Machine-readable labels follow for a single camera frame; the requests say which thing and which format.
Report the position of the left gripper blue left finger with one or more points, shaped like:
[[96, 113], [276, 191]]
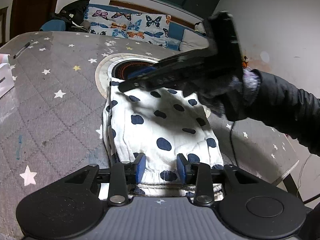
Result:
[[134, 170]]

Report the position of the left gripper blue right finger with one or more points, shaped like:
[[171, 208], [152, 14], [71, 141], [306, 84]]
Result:
[[187, 171]]

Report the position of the white navy polka dot garment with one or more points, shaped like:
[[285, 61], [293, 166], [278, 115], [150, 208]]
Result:
[[161, 124]]

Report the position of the right black sleeve forearm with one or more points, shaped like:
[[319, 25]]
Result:
[[283, 106]]

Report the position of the right gloved hand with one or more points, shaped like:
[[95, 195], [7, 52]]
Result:
[[229, 97]]

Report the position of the grey pillow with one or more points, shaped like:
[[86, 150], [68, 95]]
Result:
[[191, 41]]

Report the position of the blue sofa bench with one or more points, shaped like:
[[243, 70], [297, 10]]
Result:
[[175, 29]]

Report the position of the butterfly pattern cushion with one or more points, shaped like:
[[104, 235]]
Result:
[[149, 28]]

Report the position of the round black induction cooktop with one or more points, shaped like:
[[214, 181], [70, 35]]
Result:
[[121, 66]]

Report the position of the grey star pattern table mat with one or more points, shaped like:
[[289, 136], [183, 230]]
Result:
[[50, 120]]

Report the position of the black bag on sofa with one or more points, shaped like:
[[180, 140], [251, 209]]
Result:
[[73, 15]]

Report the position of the black pen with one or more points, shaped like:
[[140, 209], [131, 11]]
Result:
[[23, 48]]

